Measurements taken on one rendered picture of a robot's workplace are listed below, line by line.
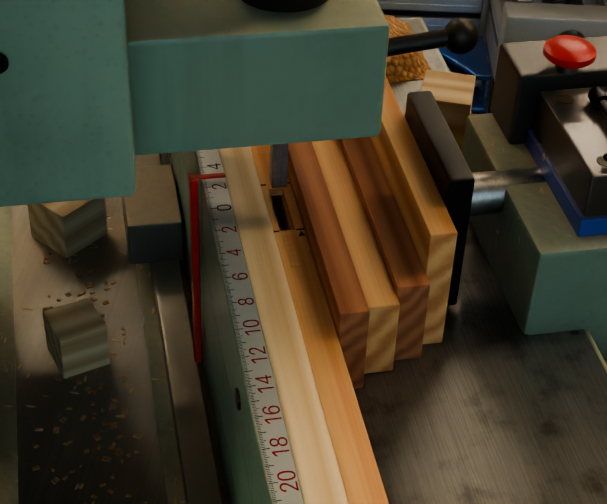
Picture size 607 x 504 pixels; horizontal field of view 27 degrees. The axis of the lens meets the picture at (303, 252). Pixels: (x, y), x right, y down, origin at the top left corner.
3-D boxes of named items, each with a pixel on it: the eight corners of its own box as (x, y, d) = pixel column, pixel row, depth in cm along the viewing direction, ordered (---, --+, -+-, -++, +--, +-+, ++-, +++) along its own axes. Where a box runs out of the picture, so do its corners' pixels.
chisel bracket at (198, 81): (380, 161, 69) (392, 24, 64) (124, 182, 67) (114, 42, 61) (351, 90, 75) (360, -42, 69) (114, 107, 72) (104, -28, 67)
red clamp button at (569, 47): (602, 71, 72) (605, 55, 71) (552, 74, 71) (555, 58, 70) (583, 44, 74) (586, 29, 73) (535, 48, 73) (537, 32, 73)
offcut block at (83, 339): (93, 333, 84) (89, 296, 82) (111, 364, 82) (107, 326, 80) (47, 348, 83) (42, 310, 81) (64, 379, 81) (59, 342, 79)
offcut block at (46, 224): (72, 211, 95) (67, 170, 92) (108, 233, 93) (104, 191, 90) (30, 236, 92) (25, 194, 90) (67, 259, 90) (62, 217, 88)
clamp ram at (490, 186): (555, 295, 73) (583, 169, 67) (432, 308, 72) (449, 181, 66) (507, 203, 80) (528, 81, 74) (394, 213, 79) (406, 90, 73)
